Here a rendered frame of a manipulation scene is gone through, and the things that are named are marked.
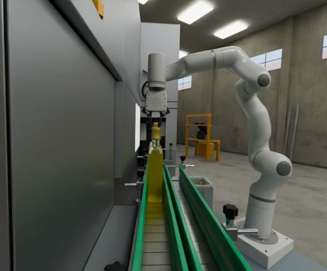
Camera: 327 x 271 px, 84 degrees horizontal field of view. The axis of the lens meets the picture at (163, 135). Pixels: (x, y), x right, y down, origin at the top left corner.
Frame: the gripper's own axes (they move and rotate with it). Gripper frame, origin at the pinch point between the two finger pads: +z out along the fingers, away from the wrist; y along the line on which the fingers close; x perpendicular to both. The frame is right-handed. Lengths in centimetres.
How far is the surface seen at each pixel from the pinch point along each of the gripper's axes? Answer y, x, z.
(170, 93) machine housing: 13, 93, -29
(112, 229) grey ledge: -11, -38, 30
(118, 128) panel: -13.1, -22.9, 2.4
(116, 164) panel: -13.6, -23.0, 15.2
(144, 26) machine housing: -13, 92, -91
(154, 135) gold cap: -0.5, -19.2, 5.0
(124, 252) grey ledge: -6, -48, 30
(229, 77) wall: 363, 834, -236
